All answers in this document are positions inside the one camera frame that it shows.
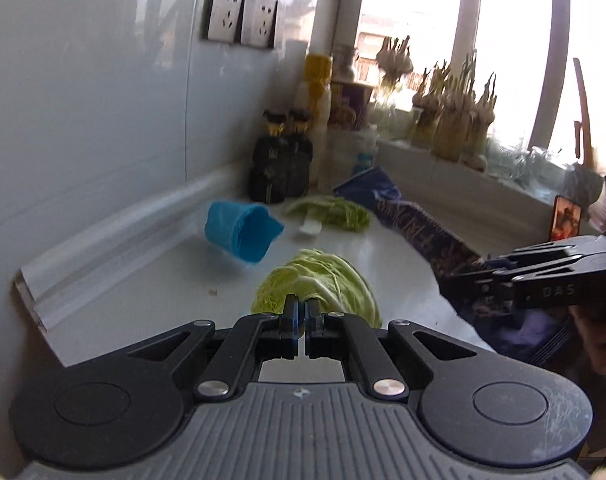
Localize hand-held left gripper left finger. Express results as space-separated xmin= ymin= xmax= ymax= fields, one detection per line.
xmin=127 ymin=294 xmax=302 ymax=401

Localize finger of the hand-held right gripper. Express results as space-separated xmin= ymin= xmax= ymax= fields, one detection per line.
xmin=483 ymin=235 xmax=606 ymax=273
xmin=443 ymin=260 xmax=584 ymax=313

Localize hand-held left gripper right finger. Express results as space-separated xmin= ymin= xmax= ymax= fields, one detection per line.
xmin=304 ymin=297 xmax=478 ymax=401

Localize blue plastic cup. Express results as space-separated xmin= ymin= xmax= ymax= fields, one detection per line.
xmin=204 ymin=200 xmax=285 ymax=264

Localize dark patterned snack packet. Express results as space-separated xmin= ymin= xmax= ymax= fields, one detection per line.
xmin=332 ymin=166 xmax=571 ymax=367

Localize person's right hand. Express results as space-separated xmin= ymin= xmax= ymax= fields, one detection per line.
xmin=569 ymin=304 xmax=606 ymax=377

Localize smartphone with lit screen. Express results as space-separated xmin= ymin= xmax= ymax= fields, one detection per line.
xmin=550 ymin=194 xmax=582 ymax=242

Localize clear glassware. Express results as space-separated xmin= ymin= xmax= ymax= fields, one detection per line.
xmin=485 ymin=142 xmax=574 ymax=188

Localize black bottle with gold cap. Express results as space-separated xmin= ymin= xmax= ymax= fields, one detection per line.
xmin=250 ymin=109 xmax=288 ymax=205
xmin=283 ymin=109 xmax=314 ymax=198

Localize small blue label spray bottle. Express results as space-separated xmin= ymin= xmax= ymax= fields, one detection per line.
xmin=352 ymin=152 xmax=376 ymax=177

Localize row of garlic bulbs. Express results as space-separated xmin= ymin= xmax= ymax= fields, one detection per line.
xmin=375 ymin=35 xmax=498 ymax=171

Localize clear plastic container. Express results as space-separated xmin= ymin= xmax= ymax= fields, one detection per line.
xmin=325 ymin=125 xmax=381 ymax=188

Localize white bottle with yellow cap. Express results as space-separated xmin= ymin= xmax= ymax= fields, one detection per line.
xmin=293 ymin=54 xmax=334 ymax=186

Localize purple instant noodle cup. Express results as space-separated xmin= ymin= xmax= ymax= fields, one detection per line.
xmin=329 ymin=80 xmax=376 ymax=132

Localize metal flask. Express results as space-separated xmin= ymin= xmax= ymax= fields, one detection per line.
xmin=332 ymin=44 xmax=360 ymax=83

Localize wooden handled tool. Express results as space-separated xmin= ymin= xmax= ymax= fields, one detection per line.
xmin=573 ymin=57 xmax=600 ymax=168

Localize window frame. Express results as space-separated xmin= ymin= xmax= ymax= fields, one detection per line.
xmin=310 ymin=0 xmax=606 ymax=161

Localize wall socket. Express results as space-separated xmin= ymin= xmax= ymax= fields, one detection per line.
xmin=201 ymin=0 xmax=247 ymax=43
xmin=240 ymin=0 xmax=286 ymax=51

